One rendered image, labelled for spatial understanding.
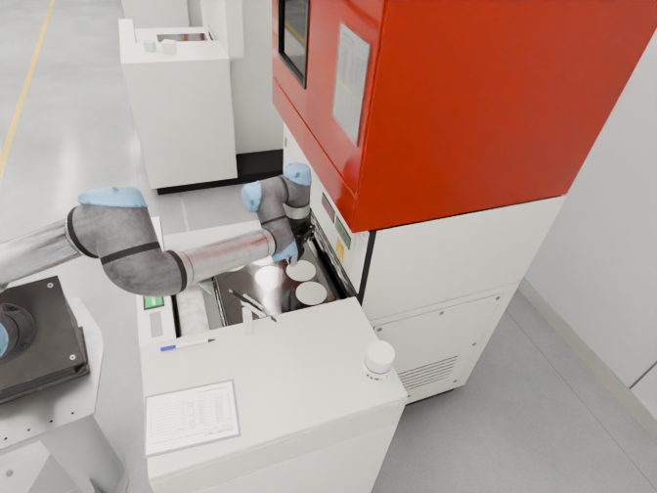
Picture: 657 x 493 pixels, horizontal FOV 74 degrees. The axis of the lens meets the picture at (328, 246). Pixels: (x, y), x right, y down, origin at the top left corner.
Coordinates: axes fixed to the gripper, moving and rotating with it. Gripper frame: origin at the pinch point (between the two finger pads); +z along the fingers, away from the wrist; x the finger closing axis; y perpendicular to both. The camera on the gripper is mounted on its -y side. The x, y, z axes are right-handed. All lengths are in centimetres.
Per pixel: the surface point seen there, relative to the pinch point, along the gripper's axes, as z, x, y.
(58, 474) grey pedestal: 80, 46, -78
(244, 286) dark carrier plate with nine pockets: 7.3, 9.7, -11.4
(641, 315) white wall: 50, -116, 120
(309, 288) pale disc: 7.2, -7.1, 1.3
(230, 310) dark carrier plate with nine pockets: 7.3, 6.1, -21.6
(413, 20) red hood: -77, -24, 4
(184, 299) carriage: 9.2, 21.5, -26.6
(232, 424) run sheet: 0, -23, -49
